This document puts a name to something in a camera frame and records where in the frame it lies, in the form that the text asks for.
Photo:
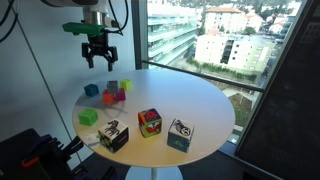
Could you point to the green dotted block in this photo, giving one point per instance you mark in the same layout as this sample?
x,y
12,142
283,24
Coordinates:
x,y
88,117

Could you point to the grey embossed block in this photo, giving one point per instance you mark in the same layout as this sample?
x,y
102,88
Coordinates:
x,y
112,86

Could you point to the pink embossed block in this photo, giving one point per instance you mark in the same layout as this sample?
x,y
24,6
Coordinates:
x,y
121,96

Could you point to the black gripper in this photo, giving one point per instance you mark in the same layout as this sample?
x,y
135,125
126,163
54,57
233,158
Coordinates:
x,y
100,43

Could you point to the dark window railing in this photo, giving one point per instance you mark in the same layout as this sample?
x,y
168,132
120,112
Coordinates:
x,y
200,75

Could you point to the blue embossed block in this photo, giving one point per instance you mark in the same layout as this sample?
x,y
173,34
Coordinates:
x,y
91,90

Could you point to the white table pedestal base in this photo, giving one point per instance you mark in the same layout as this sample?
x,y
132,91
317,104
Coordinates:
x,y
153,174

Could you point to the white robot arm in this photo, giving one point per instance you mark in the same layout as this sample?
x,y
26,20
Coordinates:
x,y
95,15

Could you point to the zebra print soft cube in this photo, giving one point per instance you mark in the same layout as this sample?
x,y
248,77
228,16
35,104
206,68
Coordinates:
x,y
113,136

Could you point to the orange block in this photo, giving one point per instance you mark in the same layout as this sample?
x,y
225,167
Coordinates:
x,y
108,97

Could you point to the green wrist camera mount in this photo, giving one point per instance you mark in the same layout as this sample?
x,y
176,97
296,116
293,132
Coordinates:
x,y
83,28

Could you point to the dark mesh panel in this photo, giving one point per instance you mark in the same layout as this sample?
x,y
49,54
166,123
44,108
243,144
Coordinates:
x,y
290,116

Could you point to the lime yellow block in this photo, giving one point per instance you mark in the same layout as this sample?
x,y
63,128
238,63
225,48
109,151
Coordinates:
x,y
127,85

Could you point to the colourful orange soft cube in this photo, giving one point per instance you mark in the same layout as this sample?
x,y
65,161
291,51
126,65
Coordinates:
x,y
150,123

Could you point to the dark window frame post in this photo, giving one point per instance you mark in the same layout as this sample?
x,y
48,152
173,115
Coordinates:
x,y
135,40

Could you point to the teal animal soft cube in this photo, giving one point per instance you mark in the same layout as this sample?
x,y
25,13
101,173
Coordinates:
x,y
180,135

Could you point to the black equipment cart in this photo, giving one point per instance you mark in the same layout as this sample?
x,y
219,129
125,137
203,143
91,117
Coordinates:
x,y
20,156

